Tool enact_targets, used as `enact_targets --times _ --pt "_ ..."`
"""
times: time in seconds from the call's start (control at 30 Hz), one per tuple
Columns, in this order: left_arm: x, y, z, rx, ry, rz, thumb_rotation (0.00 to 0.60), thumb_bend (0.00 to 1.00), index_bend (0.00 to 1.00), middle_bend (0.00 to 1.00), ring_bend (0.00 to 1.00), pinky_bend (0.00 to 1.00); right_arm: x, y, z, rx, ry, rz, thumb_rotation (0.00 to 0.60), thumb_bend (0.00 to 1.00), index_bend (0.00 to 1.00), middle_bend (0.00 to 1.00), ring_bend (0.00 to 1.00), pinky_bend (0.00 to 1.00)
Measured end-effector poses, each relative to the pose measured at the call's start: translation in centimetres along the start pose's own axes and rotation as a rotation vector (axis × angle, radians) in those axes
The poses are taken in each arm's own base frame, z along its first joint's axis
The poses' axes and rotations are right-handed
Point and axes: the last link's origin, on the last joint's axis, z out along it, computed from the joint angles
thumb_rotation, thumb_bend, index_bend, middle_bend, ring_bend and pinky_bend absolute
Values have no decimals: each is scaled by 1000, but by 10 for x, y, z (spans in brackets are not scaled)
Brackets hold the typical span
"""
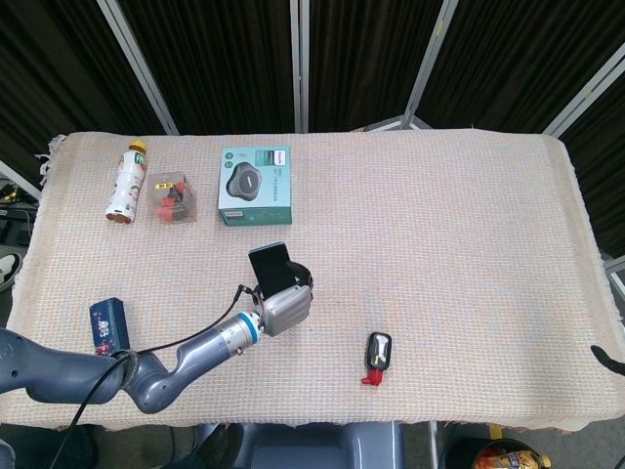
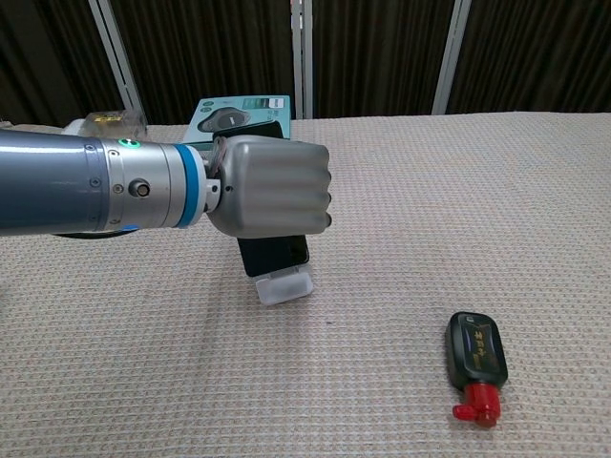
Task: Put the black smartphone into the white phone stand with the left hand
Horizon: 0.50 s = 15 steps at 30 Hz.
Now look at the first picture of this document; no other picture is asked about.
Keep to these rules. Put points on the black fabric partition panel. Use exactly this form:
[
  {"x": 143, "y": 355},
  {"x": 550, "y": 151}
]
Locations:
[
  {"x": 605, "y": 171},
  {"x": 366, "y": 58},
  {"x": 220, "y": 63},
  {"x": 517, "y": 54},
  {"x": 54, "y": 73}
]

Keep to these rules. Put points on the orange snack bag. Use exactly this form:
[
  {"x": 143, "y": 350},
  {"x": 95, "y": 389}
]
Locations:
[{"x": 512, "y": 456}]

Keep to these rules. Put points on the teal Philips product box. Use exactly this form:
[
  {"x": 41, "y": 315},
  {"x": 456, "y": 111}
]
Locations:
[{"x": 254, "y": 188}]

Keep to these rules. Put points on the white and black shoe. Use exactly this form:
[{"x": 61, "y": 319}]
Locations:
[{"x": 9, "y": 271}]

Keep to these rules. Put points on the clear bag of red snacks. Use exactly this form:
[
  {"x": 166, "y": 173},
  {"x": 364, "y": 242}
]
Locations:
[{"x": 173, "y": 200}]

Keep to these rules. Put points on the white drink bottle yellow cap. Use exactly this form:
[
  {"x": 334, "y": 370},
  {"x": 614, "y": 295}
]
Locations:
[{"x": 126, "y": 185}]

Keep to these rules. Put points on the grey robot torso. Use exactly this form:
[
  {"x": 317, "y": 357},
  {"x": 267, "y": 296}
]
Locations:
[{"x": 317, "y": 447}]

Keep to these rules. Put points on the grey metal partition post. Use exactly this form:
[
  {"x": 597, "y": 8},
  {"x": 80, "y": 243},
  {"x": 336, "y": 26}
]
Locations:
[
  {"x": 139, "y": 68},
  {"x": 432, "y": 58},
  {"x": 300, "y": 63},
  {"x": 586, "y": 95}
]

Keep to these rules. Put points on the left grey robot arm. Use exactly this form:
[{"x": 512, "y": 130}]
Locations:
[{"x": 210, "y": 347}]

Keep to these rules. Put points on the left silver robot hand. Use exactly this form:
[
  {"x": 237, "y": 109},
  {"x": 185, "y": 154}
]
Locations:
[{"x": 288, "y": 310}]

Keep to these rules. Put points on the black and red small tool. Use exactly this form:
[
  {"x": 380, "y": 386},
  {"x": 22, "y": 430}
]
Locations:
[{"x": 380, "y": 352}]

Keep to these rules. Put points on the dark blue printed box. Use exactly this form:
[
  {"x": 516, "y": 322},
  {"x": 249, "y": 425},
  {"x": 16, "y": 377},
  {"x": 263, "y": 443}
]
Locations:
[{"x": 110, "y": 325}]

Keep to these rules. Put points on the beige woven tablecloth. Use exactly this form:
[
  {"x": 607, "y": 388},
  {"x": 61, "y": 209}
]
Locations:
[{"x": 439, "y": 244}]

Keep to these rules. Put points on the black smartphone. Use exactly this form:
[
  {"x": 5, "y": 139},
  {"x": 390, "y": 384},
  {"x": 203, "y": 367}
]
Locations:
[{"x": 271, "y": 268}]

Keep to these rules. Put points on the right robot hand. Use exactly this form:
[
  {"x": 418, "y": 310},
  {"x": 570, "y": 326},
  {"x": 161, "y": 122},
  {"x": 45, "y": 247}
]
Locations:
[{"x": 612, "y": 364}]

